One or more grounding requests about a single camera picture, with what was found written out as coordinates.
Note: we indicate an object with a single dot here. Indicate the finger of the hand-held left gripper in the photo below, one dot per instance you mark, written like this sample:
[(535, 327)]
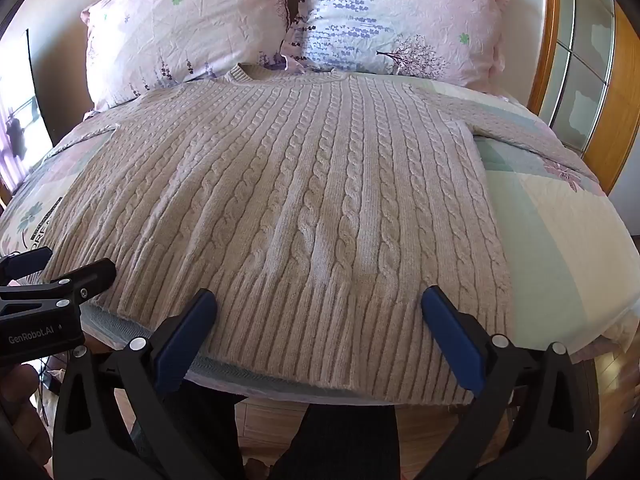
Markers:
[(22, 261), (75, 282)]

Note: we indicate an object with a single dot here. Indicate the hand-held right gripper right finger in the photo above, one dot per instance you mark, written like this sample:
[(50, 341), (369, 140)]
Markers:
[(456, 342)]

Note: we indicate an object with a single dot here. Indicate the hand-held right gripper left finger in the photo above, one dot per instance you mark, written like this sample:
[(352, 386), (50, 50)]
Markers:
[(184, 341)]

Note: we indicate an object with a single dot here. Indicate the person's left hand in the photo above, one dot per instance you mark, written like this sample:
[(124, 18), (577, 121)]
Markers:
[(17, 395)]

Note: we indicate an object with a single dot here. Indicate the glossy dark panel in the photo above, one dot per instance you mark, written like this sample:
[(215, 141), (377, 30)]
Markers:
[(22, 125)]

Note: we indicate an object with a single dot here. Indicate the pastel patchwork bed quilt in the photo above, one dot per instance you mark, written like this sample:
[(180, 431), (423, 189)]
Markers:
[(550, 230)]

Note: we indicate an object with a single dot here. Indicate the person's dark trouser legs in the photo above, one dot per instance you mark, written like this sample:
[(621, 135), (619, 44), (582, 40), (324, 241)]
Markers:
[(340, 445)]

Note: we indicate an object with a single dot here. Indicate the pink floral pillow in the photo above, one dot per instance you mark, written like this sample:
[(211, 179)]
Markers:
[(185, 25)]

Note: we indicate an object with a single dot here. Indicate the wooden framed glass door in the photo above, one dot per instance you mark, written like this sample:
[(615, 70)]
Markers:
[(585, 60)]

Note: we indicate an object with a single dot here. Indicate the pink pillow with tree print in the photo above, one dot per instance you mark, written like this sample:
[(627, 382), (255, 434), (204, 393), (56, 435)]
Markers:
[(400, 15)]

